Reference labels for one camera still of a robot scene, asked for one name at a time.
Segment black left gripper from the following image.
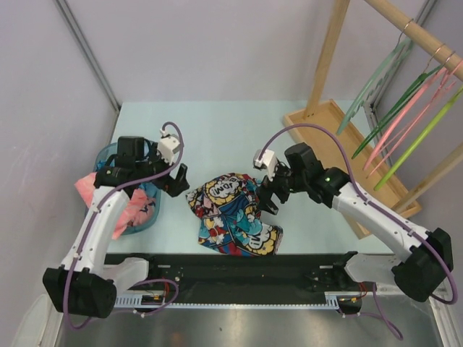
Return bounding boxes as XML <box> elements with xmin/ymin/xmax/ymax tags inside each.
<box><xmin>135</xmin><ymin>142</ymin><xmax>189</xmax><ymax>197</ymax></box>

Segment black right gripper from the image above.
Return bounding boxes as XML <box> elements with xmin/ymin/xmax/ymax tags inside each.
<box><xmin>255</xmin><ymin>160</ymin><xmax>307</xmax><ymax>215</ymax></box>

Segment comic print shorts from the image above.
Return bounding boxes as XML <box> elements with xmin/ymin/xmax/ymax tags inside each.
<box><xmin>186</xmin><ymin>173</ymin><xmax>284</xmax><ymax>257</ymax></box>

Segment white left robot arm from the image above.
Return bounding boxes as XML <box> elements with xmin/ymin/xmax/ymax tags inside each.
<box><xmin>43</xmin><ymin>131</ymin><xmax>189</xmax><ymax>318</ymax></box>

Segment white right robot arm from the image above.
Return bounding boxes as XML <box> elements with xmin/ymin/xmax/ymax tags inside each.
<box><xmin>253</xmin><ymin>142</ymin><xmax>454</xmax><ymax>302</ymax></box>

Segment pink shark shorts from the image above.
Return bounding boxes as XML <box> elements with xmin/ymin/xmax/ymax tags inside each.
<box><xmin>74</xmin><ymin>172</ymin><xmax>146</xmax><ymax>240</ymax></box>

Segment wooden hanger rack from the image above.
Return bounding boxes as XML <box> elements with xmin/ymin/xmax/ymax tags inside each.
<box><xmin>283</xmin><ymin>1</ymin><xmax>462</xmax><ymax>226</ymax></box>

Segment dark green hanger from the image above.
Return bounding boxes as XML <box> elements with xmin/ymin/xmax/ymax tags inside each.
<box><xmin>352</xmin><ymin>64</ymin><xmax>443</xmax><ymax>159</ymax></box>

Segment pale green hanger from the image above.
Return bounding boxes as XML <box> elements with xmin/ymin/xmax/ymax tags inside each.
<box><xmin>336</xmin><ymin>18</ymin><xmax>415</xmax><ymax>135</ymax></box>

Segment pink hanger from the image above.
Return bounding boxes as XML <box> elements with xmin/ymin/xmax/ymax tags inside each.
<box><xmin>367</xmin><ymin>81</ymin><xmax>456</xmax><ymax>178</ymax></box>
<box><xmin>362</xmin><ymin>67</ymin><xmax>453</xmax><ymax>170</ymax></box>

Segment lime green hanger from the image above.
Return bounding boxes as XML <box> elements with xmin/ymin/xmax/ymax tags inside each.
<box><xmin>373</xmin><ymin>87</ymin><xmax>462</xmax><ymax>191</ymax></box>

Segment light blue garment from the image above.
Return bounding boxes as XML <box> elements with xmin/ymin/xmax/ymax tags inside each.
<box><xmin>138</xmin><ymin>181</ymin><xmax>158</xmax><ymax>197</ymax></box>

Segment teal plastic basket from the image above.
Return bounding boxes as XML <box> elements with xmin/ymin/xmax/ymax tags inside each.
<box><xmin>93</xmin><ymin>142</ymin><xmax>161</xmax><ymax>236</ymax></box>

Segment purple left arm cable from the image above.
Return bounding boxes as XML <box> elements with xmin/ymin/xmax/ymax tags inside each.
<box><xmin>63</xmin><ymin>121</ymin><xmax>185</xmax><ymax>332</ymax></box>

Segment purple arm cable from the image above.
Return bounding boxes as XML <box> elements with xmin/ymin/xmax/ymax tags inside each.
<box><xmin>63</xmin><ymin>121</ymin><xmax>185</xmax><ymax>332</ymax></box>
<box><xmin>257</xmin><ymin>123</ymin><xmax>456</xmax><ymax>341</ymax></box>

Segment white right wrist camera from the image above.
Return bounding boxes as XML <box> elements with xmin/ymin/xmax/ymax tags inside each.
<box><xmin>252</xmin><ymin>150</ymin><xmax>278</xmax><ymax>181</ymax></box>

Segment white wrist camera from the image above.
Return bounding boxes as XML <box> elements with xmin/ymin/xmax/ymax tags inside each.
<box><xmin>157</xmin><ymin>129</ymin><xmax>182</xmax><ymax>166</ymax></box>
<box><xmin>252</xmin><ymin>150</ymin><xmax>278</xmax><ymax>181</ymax></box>

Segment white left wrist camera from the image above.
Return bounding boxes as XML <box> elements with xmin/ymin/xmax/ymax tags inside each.
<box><xmin>157</xmin><ymin>129</ymin><xmax>182</xmax><ymax>166</ymax></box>

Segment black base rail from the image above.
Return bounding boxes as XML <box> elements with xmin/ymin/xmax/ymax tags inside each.
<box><xmin>104</xmin><ymin>252</ymin><xmax>395</xmax><ymax>305</ymax></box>

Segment white cable duct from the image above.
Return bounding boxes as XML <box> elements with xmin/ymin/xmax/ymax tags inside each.
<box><xmin>114</xmin><ymin>291</ymin><xmax>343</xmax><ymax>310</ymax></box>

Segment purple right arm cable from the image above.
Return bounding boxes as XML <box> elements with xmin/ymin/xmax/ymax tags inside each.
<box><xmin>257</xmin><ymin>123</ymin><xmax>456</xmax><ymax>341</ymax></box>

